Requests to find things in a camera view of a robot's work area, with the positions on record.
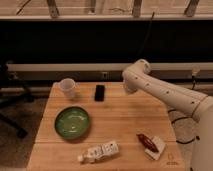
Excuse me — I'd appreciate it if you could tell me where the black eraser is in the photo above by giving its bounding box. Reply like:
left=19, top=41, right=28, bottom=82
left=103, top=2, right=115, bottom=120
left=94, top=85, right=105, bottom=102

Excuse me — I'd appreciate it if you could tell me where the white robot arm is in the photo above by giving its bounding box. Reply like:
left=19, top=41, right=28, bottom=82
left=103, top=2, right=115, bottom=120
left=122, top=59, right=213, bottom=171

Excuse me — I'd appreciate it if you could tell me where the white plastic cup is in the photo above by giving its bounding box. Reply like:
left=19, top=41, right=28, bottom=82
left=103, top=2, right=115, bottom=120
left=59, top=78, right=75, bottom=99

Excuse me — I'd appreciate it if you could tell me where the green bowl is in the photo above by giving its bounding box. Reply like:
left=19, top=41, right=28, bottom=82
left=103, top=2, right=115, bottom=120
left=54, top=106, right=90, bottom=140

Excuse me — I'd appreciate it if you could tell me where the white plastic bottle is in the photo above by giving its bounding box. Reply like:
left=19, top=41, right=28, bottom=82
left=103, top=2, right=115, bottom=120
left=77, top=141, right=119, bottom=163

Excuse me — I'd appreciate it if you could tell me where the black office chair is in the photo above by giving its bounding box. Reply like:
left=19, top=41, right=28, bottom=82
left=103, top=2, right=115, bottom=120
left=0, top=62, right=34, bottom=139

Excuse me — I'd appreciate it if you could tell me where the black hanging cable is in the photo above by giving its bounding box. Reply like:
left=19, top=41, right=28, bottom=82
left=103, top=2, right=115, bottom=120
left=134, top=11, right=156, bottom=63

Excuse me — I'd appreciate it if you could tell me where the white baseboard rail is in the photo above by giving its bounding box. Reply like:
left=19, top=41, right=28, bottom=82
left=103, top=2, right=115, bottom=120
left=8, top=62, right=213, bottom=81

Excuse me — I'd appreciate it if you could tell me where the black floor cable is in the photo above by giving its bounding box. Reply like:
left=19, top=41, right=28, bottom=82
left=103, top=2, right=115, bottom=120
left=168, top=74, right=201, bottom=145

